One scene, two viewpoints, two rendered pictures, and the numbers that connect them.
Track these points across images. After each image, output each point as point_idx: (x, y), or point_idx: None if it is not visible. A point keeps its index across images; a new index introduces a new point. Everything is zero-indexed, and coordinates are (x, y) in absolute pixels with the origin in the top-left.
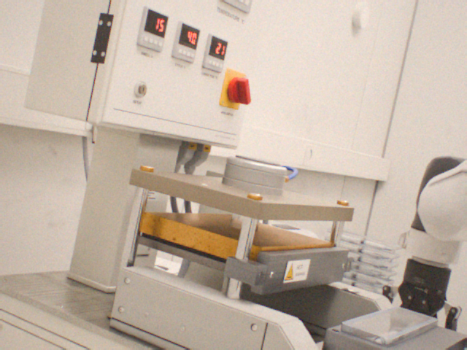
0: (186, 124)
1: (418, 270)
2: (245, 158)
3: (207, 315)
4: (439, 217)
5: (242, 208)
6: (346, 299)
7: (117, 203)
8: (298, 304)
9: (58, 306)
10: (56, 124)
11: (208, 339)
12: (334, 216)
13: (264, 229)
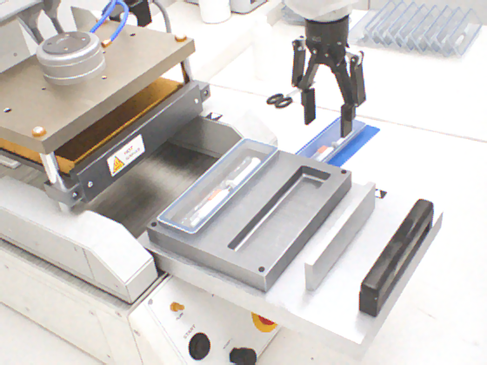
0: (0, 3)
1: (313, 29)
2: (48, 52)
3: (45, 236)
4: (296, 3)
5: (31, 145)
6: (210, 125)
7: None
8: (178, 130)
9: None
10: None
11: (55, 253)
12: (164, 68)
13: None
